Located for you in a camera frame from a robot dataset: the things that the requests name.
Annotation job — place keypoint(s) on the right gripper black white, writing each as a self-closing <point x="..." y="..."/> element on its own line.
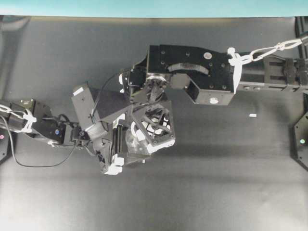
<point x="145" y="84"/>

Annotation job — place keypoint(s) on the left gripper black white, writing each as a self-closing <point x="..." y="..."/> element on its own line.
<point x="104" y="138"/>

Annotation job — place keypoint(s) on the white bottle cap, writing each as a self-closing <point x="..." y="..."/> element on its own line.
<point x="136" y="132"/>

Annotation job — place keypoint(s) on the clear plastic bottle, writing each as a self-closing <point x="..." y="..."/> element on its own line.
<point x="135" y="146"/>

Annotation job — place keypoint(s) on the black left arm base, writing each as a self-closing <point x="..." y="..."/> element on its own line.
<point x="5" y="146"/>

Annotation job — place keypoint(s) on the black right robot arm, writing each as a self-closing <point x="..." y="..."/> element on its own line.
<point x="207" y="77"/>

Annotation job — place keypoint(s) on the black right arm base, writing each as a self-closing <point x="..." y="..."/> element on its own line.
<point x="299" y="140"/>

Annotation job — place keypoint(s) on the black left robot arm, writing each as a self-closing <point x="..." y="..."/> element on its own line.
<point x="36" y="120"/>

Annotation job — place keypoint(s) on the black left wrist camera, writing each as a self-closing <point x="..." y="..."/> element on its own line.
<point x="83" y="99"/>

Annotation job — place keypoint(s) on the black frame post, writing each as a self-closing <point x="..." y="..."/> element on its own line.
<point x="301" y="26"/>

